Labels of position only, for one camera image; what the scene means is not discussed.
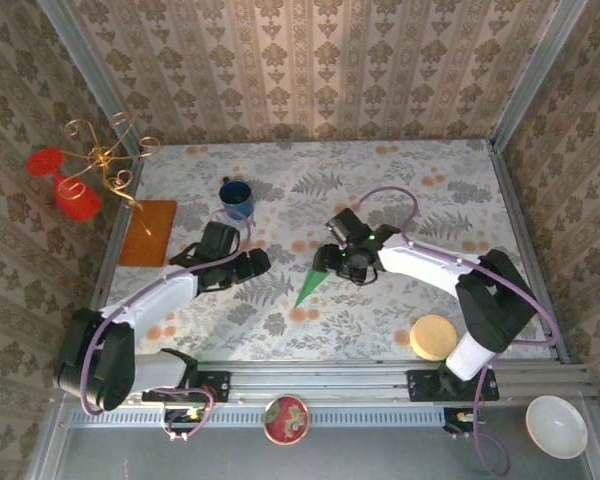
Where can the green cloth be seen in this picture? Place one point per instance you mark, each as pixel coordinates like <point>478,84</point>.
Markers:
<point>310,285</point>

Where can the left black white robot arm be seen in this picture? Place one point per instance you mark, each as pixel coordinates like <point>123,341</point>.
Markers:
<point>150,310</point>

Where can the blue enamel mug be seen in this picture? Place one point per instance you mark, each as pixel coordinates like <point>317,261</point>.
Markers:
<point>236,202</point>

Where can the floral tablecloth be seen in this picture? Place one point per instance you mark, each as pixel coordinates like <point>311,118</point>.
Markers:
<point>330,325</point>

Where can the orange-brown flat board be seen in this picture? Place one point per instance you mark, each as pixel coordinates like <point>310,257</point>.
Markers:
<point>140,240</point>

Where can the round yellow sponge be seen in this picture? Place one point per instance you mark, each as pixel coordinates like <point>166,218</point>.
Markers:
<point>430,335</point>

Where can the small circuit board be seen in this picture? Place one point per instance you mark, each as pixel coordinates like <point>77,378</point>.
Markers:
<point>185,415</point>
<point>462,416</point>

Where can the red patterned small bowl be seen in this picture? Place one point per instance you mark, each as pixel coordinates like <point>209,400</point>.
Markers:
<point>286,420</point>

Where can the red plastic goblet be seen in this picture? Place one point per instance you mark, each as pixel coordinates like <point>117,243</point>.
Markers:
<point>77,202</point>

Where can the grey metal shelf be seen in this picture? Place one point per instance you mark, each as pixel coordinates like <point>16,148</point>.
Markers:
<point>380,455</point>

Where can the white ceramic bowl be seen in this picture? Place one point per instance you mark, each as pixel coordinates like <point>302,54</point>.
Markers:
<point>555,427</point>

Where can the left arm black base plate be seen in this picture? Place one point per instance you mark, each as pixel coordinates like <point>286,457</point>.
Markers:
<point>220,385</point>

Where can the aluminium table side rail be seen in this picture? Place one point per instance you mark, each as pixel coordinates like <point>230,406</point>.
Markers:
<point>105,270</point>
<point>530,250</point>

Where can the aluminium mounting rail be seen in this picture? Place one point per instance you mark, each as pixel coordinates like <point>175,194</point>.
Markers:
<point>305,380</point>

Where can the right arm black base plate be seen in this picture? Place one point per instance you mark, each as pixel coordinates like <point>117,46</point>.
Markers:
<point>420,385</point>

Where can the aluminium frame post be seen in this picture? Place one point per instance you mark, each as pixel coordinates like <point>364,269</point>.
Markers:
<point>545,55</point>
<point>80,55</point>

